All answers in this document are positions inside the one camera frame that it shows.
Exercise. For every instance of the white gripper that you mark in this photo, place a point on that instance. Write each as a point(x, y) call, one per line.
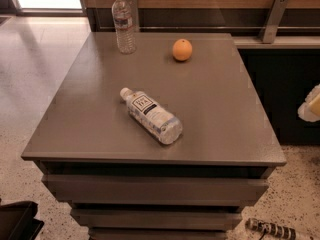
point(311, 106)

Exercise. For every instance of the blue label plastic bottle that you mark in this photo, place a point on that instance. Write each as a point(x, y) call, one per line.
point(159, 122)

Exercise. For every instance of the clear water bottle red label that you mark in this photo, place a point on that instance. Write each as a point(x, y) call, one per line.
point(124, 26)

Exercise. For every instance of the orange fruit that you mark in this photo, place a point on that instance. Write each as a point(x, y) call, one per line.
point(182, 50)

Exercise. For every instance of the grey drawer cabinet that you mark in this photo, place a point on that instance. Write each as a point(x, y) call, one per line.
point(143, 147)

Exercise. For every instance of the black bin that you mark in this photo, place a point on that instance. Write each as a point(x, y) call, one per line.
point(18, 222)

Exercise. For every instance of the metal wall bracket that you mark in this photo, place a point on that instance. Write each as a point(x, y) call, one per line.
point(269, 30)

